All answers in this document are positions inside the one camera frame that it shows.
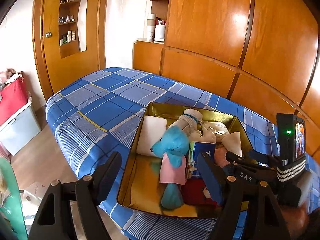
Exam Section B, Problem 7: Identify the pink sock navy band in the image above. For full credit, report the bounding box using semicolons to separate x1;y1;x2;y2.
214;147;230;168

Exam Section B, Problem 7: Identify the beige cloth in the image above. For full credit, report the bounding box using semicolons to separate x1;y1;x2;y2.
221;132;242;157

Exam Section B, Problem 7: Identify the blue tissue packet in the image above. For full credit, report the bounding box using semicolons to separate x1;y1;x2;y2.
185;141;216;179

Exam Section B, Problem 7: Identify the red plush item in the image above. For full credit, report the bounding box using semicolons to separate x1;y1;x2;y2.
181;178;220;209

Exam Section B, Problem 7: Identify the blue plush toy pink dress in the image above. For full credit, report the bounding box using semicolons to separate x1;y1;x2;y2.
150;126;190;210

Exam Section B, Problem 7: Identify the white foam sponge block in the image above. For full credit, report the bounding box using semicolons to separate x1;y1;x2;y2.
136;115;167;157

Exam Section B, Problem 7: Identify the person right hand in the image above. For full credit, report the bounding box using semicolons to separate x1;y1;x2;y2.
280;202;309;239

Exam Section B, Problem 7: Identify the white printed cloth pouch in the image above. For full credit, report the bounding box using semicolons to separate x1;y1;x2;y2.
200;120;229;142

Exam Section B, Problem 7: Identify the green glass table edge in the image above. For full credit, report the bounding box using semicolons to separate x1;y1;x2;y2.
1;158;28;239

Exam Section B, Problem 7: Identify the white sock blue stripe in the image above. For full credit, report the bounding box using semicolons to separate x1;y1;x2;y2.
170;108;203;136

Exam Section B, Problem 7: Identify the gold metal tray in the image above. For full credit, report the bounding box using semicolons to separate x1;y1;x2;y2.
117;102;252;218

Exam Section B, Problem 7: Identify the white plastic bin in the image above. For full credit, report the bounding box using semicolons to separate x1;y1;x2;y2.
1;94;41;155

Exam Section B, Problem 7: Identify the blue plaid bedspread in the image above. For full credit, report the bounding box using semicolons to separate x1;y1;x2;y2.
45;67;320;240

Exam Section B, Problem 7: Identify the red storage box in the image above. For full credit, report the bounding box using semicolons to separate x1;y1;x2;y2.
0;75;28;125

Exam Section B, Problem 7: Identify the white container on shelf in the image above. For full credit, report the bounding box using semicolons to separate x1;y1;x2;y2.
153;24;166;42

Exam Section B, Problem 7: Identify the wooden door with shelf niche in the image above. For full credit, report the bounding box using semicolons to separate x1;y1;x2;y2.
33;0;107;99

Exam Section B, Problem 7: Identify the black camera with screen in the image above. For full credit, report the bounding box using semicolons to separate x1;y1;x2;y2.
276;113;306;165

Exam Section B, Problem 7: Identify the wooden wardrobe wall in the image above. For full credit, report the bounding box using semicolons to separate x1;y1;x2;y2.
133;0;319;159

